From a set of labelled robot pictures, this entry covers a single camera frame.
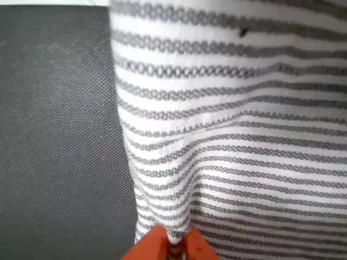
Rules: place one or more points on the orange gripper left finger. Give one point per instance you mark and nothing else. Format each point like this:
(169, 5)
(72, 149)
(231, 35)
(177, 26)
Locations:
(151, 246)

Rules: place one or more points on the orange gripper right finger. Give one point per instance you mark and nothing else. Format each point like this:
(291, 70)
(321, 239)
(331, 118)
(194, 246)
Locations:
(198, 247)

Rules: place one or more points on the striped grey cloth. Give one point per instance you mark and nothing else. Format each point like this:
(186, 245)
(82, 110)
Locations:
(230, 122)

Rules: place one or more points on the dark grey desk mat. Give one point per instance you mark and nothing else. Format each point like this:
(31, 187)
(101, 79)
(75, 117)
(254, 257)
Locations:
(59, 135)

